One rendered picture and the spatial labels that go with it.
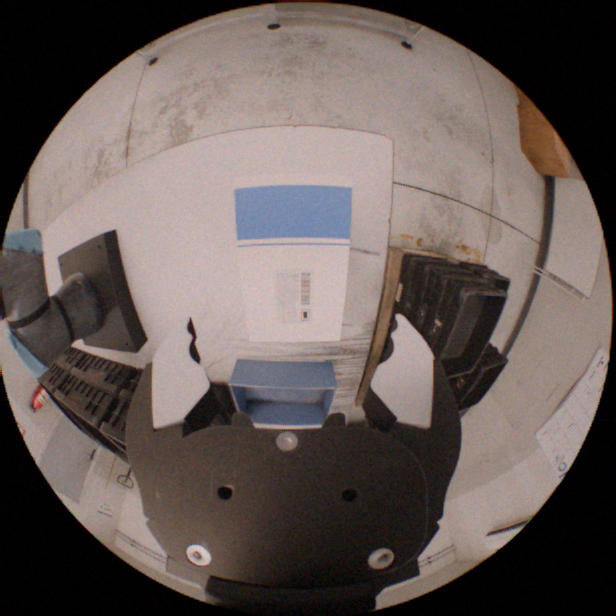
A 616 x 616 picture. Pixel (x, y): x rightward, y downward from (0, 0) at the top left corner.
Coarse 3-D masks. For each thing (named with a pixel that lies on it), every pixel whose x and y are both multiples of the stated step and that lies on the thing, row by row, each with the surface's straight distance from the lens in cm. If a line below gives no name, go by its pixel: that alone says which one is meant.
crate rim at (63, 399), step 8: (56, 392) 80; (64, 400) 73; (72, 408) 68; (80, 408) 65; (72, 416) 87; (80, 416) 64; (88, 416) 61; (80, 424) 89; (96, 424) 58; (88, 432) 93; (120, 448) 64; (120, 456) 101
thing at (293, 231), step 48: (240, 192) 22; (288, 192) 21; (336, 192) 21; (240, 240) 22; (288, 240) 21; (336, 240) 21; (288, 288) 22; (336, 288) 23; (288, 336) 26; (336, 336) 26
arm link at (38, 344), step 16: (48, 304) 46; (32, 320) 44; (48, 320) 46; (64, 320) 48; (16, 336) 46; (32, 336) 45; (48, 336) 46; (64, 336) 48; (16, 352) 46; (32, 352) 45; (48, 352) 47; (32, 368) 46; (48, 368) 50
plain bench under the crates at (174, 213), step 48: (192, 144) 36; (240, 144) 33; (288, 144) 31; (336, 144) 32; (384, 144) 34; (96, 192) 53; (144, 192) 40; (192, 192) 34; (384, 192) 33; (48, 240) 84; (144, 240) 40; (192, 240) 34; (384, 240) 33; (48, 288) 97; (144, 288) 44; (192, 288) 37; (240, 288) 33; (240, 336) 38
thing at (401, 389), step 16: (400, 320) 12; (400, 336) 11; (416, 336) 11; (400, 352) 10; (416, 352) 10; (384, 368) 9; (400, 368) 9; (416, 368) 9; (432, 368) 10; (384, 384) 8; (400, 384) 8; (416, 384) 8; (432, 384) 9; (368, 400) 8; (384, 400) 7; (400, 400) 8; (416, 400) 8; (368, 416) 9; (384, 416) 8; (400, 416) 7; (416, 416) 8; (384, 432) 8
